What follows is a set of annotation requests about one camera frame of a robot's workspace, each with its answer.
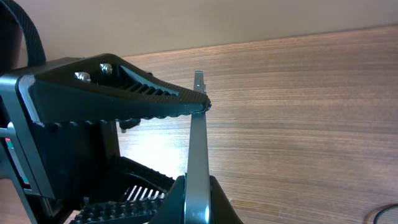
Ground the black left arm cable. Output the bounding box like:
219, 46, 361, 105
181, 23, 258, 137
0, 0, 47, 75

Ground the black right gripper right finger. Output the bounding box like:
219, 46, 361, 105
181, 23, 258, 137
148, 174, 245, 224

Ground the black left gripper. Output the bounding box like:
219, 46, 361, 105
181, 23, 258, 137
1, 54, 211, 223

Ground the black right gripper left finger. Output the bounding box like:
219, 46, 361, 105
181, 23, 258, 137
70, 193, 165, 224

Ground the blue screen smartphone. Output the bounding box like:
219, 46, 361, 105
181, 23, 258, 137
183, 70, 211, 224

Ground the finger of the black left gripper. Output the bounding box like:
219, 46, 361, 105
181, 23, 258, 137
102, 156, 175, 202

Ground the black usb charger cable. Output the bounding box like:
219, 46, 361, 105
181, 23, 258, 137
363, 203, 398, 224

